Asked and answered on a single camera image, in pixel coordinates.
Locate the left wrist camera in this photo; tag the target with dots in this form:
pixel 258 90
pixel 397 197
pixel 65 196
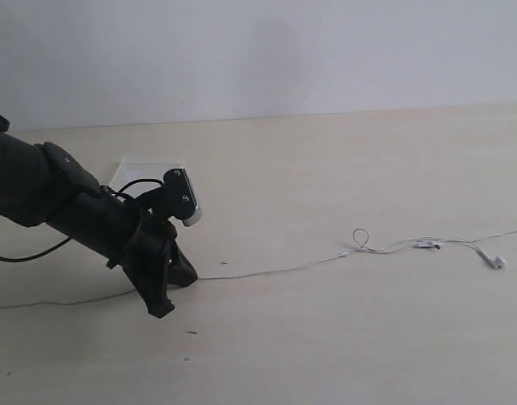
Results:
pixel 174 199

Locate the clear plastic storage box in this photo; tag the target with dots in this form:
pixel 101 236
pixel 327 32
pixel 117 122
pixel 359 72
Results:
pixel 131 169

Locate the white wired earphones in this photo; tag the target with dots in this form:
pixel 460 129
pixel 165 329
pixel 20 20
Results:
pixel 361 238

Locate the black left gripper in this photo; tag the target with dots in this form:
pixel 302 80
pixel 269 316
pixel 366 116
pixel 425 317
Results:
pixel 146 252

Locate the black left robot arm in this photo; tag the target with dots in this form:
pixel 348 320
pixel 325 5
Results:
pixel 44 184

